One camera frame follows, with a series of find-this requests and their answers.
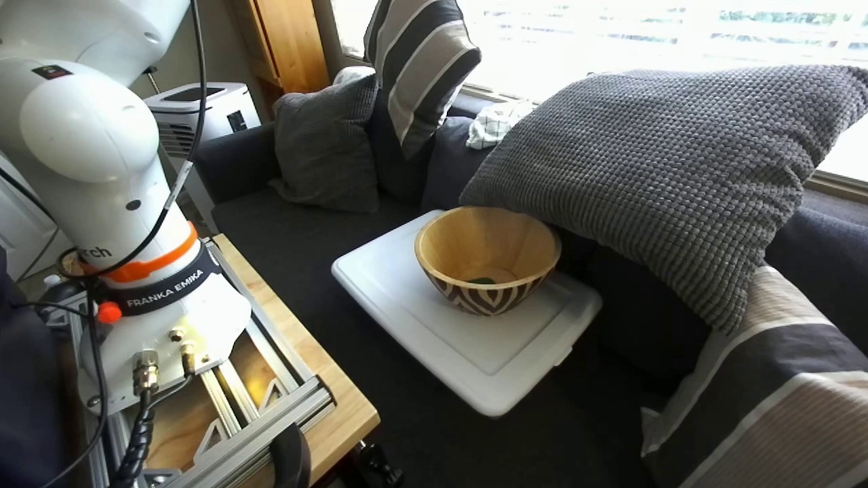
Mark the striped grey cream pillow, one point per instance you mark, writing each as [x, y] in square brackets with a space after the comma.
[775, 408]
[420, 64]

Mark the dark grey sofa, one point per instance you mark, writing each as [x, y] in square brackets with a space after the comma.
[560, 435]

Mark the brown wooden furniture piece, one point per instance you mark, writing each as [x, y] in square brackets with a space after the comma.
[288, 42]

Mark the crumpled white cloth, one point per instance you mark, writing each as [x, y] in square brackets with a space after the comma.
[497, 123]

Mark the wooden bowl with zebra pattern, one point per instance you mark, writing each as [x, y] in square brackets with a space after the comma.
[478, 244]

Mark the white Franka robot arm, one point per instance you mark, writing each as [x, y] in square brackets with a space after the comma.
[90, 137]

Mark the large grey knit pillow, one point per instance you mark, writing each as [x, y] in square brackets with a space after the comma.
[678, 179]

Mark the white plastic tray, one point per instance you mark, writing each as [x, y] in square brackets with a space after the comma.
[470, 361]

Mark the small grey knit pillow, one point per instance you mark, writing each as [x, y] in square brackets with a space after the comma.
[326, 145]

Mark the dark sofa back cushion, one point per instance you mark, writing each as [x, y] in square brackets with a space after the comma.
[401, 176]

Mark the white vented appliance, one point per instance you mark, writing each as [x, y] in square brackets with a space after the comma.
[203, 113]

